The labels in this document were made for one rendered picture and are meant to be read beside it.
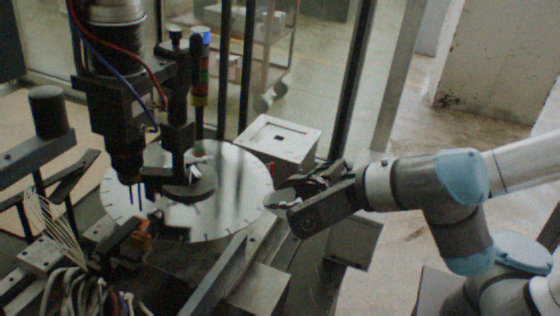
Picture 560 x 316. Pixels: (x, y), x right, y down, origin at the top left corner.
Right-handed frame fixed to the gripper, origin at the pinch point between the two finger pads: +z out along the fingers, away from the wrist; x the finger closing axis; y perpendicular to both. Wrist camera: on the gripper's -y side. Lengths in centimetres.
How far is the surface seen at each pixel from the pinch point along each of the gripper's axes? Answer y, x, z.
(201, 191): -1.4, 5.1, 12.8
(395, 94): 49.4, 2.7, -7.3
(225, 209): -1.6, 1.0, 8.4
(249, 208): 1.4, -0.8, 5.8
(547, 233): 99, -71, -25
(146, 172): -9.9, 13.4, 13.1
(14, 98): 15, 44, 107
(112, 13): -18.1, 34.5, -8.1
